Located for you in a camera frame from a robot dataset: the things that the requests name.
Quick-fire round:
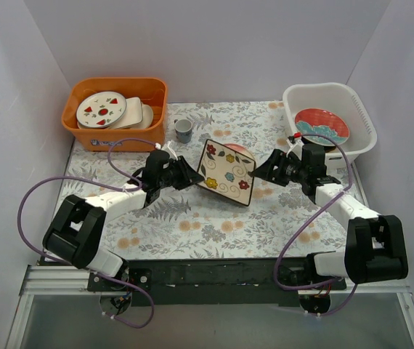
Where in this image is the square floral plate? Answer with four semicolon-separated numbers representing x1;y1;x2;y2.
197;139;256;206

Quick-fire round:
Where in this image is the large red teal plate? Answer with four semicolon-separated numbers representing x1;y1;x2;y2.
294;108;350;147

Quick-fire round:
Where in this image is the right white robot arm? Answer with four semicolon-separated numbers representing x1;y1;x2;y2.
252;144;408;289

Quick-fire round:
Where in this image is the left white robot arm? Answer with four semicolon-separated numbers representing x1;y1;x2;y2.
43;150;204;291

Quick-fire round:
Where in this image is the orange plastic bin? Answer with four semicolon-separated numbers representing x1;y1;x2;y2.
61;76;168;152

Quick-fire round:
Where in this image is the white plastic bin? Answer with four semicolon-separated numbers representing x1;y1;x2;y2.
283;82;377;163

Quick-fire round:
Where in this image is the floral patterned table mat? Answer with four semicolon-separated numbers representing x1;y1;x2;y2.
43;100;381;261

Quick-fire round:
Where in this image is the dark plate under square plate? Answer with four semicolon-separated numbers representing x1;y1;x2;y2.
224;143;256;161

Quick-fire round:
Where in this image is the small grey white cup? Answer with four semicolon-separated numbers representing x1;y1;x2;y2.
174;119;192;144

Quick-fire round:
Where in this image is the small cream plate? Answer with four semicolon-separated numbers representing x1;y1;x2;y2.
132;104;154;129

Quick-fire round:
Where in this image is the cream rectangular plate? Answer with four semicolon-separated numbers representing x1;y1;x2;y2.
111;97;143;129

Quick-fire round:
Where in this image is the round watermelon pattern plate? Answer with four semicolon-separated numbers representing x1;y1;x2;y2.
76;92;126;129

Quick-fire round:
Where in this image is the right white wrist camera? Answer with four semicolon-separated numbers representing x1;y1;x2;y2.
287;132;304;159

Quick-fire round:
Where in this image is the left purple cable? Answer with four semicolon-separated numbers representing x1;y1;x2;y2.
17;138;175;329

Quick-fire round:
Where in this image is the purple cable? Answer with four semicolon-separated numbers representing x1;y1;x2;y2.
275;132;357;316
17;138;175;329

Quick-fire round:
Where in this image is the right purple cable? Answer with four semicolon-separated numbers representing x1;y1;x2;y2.
275;132;357;316

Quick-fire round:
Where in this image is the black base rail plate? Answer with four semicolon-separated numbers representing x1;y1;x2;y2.
86;254;349;306

